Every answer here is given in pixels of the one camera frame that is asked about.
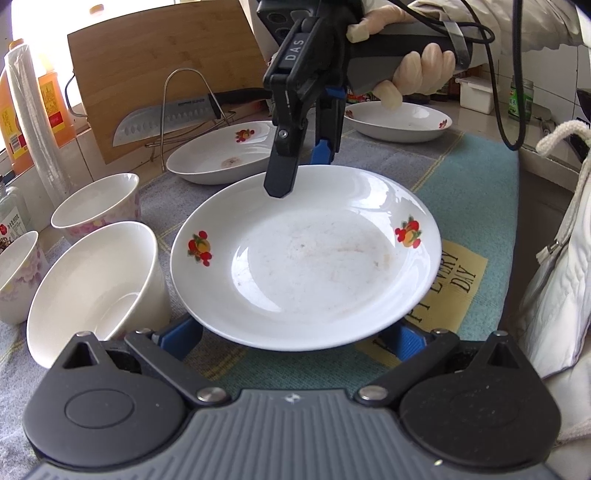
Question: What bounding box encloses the white plate back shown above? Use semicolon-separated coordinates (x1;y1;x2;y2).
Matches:
166;121;276;185

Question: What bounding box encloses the white bowl front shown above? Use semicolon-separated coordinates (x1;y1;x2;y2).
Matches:
26;221;171;369

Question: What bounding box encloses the large white plate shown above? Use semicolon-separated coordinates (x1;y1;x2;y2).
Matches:
170;165;442;352

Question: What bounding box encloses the floral bowl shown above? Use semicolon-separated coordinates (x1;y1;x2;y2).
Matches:
50;173;141;244
0;231;49;325

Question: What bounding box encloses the santoku kitchen knife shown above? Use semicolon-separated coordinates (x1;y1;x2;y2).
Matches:
112;88;271;147

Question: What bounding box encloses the grey teal kitchen towel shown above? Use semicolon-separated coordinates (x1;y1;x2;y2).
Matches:
1;130;519;479

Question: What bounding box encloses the right gloved hand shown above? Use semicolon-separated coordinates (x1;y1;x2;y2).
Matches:
345;3;459;111

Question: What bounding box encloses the white jacket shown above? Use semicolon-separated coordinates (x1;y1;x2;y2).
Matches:
411;1;590;479

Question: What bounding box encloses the white seasoning box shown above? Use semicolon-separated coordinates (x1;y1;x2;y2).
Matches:
456;76;494;115

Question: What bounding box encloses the bamboo cutting board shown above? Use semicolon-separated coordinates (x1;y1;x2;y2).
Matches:
67;1;266;163

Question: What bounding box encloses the small green label jar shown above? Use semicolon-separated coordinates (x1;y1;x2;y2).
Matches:
508;78;534;123

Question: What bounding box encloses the glass jar green lid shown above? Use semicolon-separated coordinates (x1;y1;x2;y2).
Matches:
0;178;33;252

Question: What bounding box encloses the tall plastic wrap roll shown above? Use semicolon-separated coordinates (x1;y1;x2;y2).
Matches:
4;43;71;208

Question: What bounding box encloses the metal wire stand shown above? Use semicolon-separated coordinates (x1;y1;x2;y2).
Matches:
157;67;231;173

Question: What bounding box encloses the black cable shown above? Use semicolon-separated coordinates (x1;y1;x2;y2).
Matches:
392;0;528;151

